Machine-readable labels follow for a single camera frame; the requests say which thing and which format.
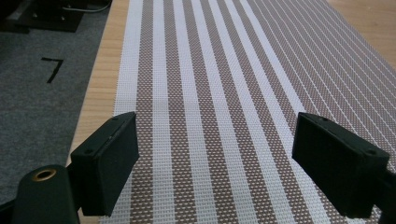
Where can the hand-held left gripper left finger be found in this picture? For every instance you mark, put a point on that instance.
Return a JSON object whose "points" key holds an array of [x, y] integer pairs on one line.
{"points": [[106, 161]]}

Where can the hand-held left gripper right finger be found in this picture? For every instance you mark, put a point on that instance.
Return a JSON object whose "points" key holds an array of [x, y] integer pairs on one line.
{"points": [[339, 168]]}

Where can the striped woven placemat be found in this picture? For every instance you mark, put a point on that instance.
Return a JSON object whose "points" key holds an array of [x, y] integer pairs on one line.
{"points": [[218, 93]]}

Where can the black stand base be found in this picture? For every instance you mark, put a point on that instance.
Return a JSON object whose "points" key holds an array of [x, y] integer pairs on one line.
{"points": [[46, 15]]}

